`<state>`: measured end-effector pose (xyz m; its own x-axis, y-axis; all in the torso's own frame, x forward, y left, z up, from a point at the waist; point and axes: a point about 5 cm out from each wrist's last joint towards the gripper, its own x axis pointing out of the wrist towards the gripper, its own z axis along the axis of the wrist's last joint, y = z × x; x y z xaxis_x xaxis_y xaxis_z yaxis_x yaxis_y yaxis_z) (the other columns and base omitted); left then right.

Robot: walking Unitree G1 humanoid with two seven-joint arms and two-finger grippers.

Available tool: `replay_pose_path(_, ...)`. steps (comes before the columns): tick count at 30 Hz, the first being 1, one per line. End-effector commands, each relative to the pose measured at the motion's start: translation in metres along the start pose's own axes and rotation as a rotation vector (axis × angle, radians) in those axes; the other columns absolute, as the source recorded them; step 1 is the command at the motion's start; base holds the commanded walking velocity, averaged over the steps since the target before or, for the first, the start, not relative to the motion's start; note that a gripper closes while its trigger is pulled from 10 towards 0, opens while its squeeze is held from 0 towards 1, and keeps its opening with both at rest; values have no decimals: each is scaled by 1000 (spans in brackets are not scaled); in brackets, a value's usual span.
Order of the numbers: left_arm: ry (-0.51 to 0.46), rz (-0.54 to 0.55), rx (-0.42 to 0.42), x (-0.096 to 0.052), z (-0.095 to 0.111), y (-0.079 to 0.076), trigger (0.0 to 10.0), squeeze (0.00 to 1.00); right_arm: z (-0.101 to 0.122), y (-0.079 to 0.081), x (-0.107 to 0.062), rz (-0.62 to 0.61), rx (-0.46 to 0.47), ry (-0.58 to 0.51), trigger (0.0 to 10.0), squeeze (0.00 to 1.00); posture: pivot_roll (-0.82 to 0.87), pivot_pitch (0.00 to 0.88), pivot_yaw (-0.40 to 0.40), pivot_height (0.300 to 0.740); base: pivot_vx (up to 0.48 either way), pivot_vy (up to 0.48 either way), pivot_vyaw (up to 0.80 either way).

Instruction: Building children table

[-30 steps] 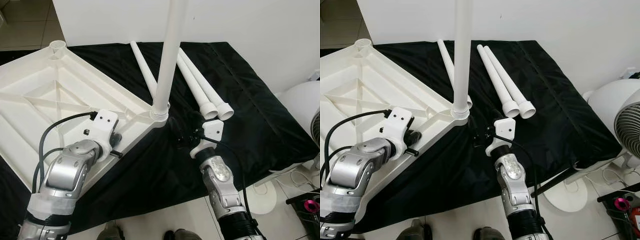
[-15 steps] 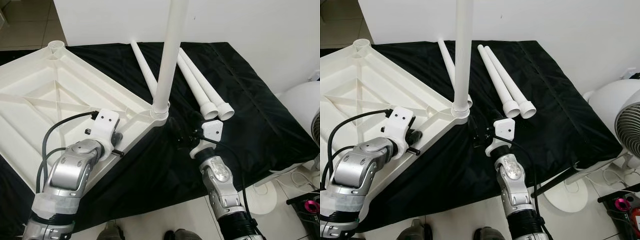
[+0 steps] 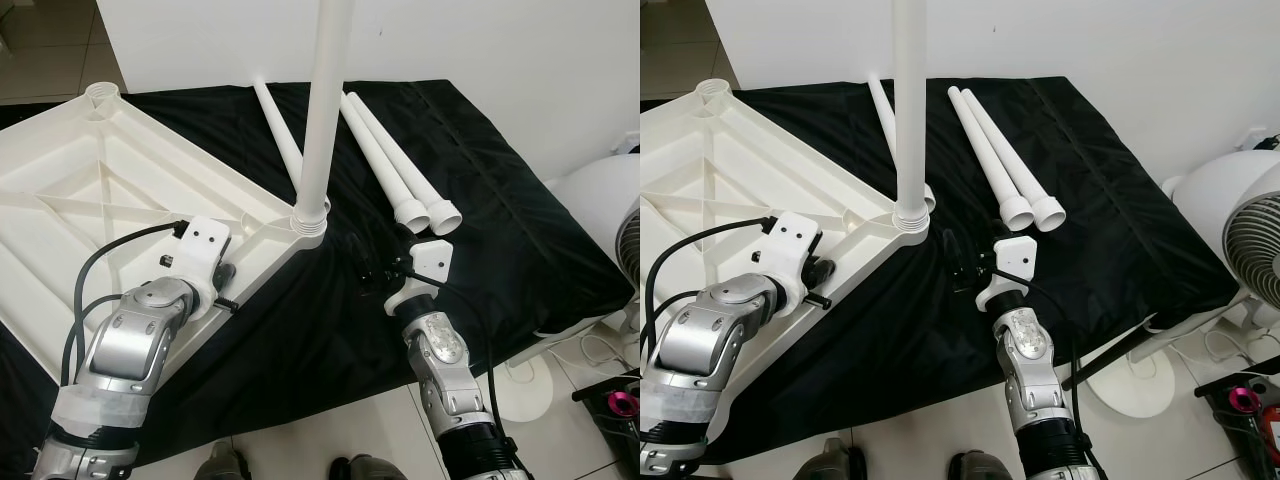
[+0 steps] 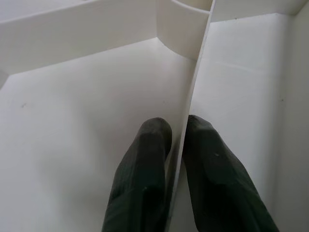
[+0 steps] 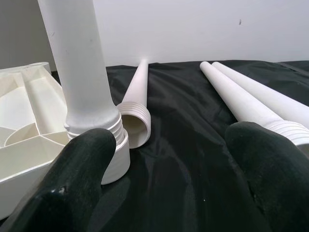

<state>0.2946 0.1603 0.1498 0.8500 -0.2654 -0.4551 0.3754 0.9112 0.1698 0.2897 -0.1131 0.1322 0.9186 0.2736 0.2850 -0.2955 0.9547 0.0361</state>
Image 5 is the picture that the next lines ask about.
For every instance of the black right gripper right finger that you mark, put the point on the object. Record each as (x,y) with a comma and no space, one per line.
(277,181)

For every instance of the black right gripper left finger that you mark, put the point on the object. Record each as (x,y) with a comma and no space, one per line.
(72,181)

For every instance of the white plastic table top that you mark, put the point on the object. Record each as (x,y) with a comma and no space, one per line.
(24,149)

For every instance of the white plastic table leg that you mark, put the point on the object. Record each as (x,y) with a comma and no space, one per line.
(277,96)
(241,101)
(137,96)
(79,60)

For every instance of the black cloth table cover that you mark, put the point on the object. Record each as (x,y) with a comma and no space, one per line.
(181,145)

